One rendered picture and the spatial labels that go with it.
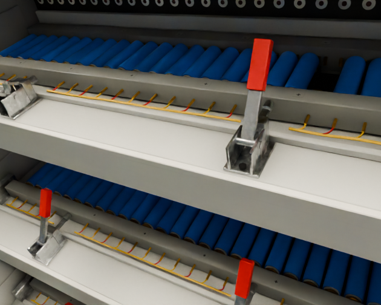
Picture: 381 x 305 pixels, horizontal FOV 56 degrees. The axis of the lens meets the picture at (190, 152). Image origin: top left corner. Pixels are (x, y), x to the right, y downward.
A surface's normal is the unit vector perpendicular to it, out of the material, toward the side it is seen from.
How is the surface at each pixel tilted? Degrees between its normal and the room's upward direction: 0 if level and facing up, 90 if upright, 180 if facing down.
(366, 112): 108
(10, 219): 18
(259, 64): 73
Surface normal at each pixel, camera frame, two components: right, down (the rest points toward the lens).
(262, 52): -0.47, 0.07
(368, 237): -0.47, 0.62
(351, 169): -0.16, -0.75
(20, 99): 0.87, 0.20
